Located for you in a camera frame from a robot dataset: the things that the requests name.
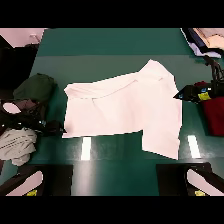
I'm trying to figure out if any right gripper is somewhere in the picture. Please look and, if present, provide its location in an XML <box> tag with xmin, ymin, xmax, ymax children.
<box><xmin>173</xmin><ymin>84</ymin><xmax>203</xmax><ymax>103</ymax></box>

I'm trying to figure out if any white T-shirt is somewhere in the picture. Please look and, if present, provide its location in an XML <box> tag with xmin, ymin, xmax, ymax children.
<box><xmin>61</xmin><ymin>59</ymin><xmax>183</xmax><ymax>161</ymax></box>

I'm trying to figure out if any red garment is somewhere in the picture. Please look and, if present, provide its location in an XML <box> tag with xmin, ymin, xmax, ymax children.
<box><xmin>194</xmin><ymin>80</ymin><xmax>224</xmax><ymax>137</ymax></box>

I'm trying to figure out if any pale lilac garment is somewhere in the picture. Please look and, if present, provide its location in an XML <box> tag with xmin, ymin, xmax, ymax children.
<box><xmin>190</xmin><ymin>45</ymin><xmax>224</xmax><ymax>60</ymax></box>

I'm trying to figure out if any beige garment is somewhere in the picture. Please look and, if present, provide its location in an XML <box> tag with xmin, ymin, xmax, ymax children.
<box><xmin>193</xmin><ymin>27</ymin><xmax>224</xmax><ymax>50</ymax></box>

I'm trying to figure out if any dark green garment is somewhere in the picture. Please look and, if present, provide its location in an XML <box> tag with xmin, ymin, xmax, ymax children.
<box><xmin>12</xmin><ymin>72</ymin><xmax>58</xmax><ymax>105</ymax></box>

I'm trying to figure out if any grey-white garment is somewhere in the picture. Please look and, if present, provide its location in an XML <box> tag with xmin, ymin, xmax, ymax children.
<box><xmin>0</xmin><ymin>127</ymin><xmax>38</xmax><ymax>167</ymax></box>

